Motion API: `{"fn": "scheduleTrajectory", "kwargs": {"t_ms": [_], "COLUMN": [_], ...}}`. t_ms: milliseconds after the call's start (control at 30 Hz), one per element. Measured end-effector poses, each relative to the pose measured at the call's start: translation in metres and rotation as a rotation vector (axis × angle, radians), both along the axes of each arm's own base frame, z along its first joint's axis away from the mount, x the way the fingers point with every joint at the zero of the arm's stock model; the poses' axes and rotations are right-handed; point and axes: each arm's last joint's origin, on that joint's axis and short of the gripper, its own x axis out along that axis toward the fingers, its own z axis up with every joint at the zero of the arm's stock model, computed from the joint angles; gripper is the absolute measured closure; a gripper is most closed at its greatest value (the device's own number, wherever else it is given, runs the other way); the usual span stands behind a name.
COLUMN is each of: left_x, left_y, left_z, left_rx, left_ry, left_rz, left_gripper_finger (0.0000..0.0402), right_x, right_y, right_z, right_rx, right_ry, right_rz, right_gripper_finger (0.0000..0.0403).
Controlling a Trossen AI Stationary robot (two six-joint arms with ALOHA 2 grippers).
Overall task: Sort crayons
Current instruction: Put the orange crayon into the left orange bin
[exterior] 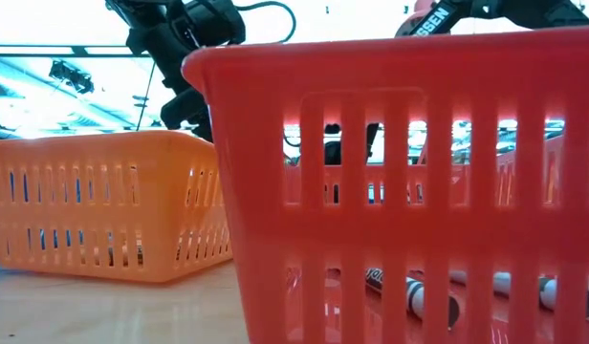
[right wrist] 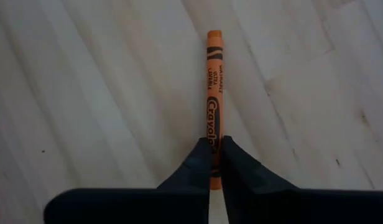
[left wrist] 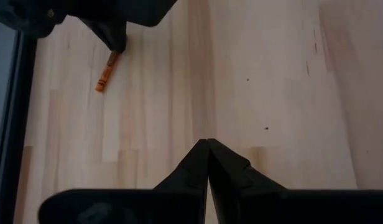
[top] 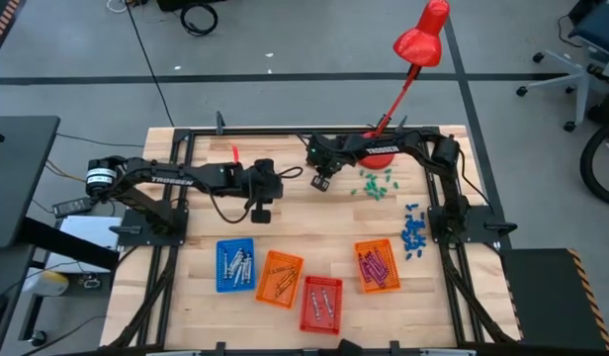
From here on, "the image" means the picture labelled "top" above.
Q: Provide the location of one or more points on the white blue office chair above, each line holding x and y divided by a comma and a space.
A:
581, 79

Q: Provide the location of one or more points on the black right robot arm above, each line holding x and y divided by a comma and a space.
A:
383, 148

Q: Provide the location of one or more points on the red tag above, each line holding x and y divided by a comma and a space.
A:
235, 153

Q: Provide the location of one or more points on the red desk lamp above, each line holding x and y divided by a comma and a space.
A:
418, 44

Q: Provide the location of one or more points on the black equipment case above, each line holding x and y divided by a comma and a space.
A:
186, 4

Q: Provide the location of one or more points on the black power adapter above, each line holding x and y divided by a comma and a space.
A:
72, 206

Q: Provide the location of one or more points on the white crayon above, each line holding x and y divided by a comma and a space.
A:
327, 302
314, 305

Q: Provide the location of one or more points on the blue plastic basket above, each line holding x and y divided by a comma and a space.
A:
220, 284

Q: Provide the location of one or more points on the black desk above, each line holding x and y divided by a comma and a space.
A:
18, 168

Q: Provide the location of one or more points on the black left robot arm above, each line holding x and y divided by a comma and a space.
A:
171, 180

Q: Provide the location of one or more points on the white flat box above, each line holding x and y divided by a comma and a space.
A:
87, 230

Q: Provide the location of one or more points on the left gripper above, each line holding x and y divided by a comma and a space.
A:
260, 187

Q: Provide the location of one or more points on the red plastic basket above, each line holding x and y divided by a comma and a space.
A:
321, 326

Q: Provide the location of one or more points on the white yellow device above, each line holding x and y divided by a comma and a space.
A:
45, 283

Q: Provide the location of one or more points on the orange plastic basket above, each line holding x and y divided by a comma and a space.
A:
267, 294
391, 282

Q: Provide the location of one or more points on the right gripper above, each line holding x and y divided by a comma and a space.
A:
324, 154

